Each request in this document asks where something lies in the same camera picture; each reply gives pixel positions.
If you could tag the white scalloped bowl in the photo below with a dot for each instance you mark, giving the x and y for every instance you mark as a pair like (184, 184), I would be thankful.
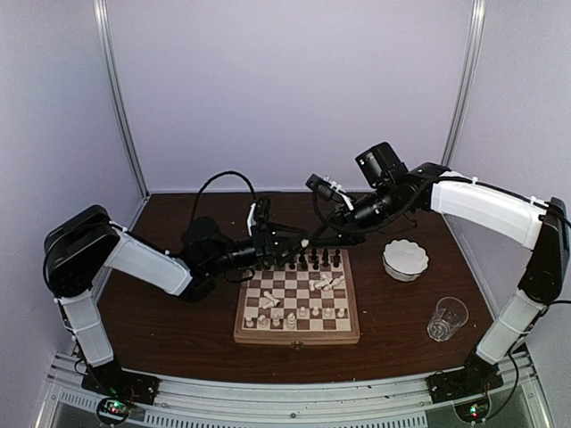
(404, 260)

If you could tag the white bishop off board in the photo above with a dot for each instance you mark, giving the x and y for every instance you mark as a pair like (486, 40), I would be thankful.
(270, 301)

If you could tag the right aluminium corner post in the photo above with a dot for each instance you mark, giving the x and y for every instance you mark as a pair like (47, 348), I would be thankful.
(467, 75)

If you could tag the aluminium front rail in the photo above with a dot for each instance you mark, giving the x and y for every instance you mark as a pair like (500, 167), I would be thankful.
(392, 402)

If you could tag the aluminium corner post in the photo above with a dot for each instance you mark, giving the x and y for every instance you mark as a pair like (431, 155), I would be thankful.
(467, 75)
(104, 32)

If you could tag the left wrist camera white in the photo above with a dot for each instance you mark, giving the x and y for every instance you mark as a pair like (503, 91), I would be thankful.
(258, 213)

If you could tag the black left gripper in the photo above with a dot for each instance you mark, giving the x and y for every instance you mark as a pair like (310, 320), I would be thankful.
(266, 243)

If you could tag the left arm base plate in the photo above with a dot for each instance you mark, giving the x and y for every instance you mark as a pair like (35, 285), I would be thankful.
(112, 380)

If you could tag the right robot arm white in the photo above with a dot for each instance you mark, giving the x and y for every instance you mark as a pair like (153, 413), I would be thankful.
(536, 229)

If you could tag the wooden chess board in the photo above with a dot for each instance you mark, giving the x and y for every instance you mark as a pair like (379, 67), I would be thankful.
(308, 303)

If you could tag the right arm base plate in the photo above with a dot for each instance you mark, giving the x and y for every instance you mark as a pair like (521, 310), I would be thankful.
(458, 384)

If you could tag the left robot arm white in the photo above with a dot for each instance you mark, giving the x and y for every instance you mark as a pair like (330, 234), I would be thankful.
(92, 244)

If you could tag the left aluminium corner post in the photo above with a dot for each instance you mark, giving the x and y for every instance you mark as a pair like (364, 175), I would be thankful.
(104, 32)

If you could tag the clear plastic cup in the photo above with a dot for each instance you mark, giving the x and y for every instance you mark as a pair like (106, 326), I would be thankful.
(449, 315)

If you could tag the white king chess piece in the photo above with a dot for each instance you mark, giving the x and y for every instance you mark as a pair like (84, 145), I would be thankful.
(325, 283)

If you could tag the dark rook corner piece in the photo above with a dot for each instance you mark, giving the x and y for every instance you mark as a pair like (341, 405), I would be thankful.
(337, 259)

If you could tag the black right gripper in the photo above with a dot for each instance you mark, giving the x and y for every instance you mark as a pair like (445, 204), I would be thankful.
(350, 233)

